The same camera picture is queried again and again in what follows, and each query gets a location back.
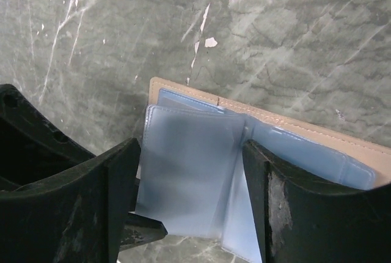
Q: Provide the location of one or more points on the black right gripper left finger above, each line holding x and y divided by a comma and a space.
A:
77, 215

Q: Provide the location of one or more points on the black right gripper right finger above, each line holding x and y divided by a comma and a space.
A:
300, 217

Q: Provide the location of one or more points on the beige leather card holder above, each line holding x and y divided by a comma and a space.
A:
192, 172

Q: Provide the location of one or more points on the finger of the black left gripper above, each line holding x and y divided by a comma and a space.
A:
139, 230
32, 148

